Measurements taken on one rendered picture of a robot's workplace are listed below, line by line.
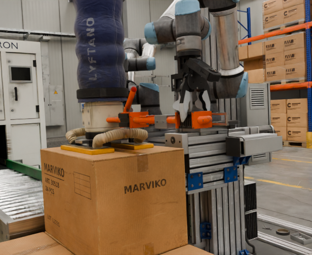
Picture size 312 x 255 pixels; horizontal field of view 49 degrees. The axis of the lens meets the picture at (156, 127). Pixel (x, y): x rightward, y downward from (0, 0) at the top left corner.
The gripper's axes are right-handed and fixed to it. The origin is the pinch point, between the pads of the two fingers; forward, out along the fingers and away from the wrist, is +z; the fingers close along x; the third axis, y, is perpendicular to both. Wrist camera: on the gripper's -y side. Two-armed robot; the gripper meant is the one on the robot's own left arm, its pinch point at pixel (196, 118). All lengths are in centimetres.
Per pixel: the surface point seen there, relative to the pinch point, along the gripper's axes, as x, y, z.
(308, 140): -707, 387, 84
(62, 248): 22, 62, 53
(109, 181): 15.1, 30.1, 21.1
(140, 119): 3.4, 25.9, -0.2
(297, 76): -716, 417, -72
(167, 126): 3.3, 10.5, 2.2
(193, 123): 4.7, -3.6, 1.2
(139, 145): -6.6, 43.6, 11.3
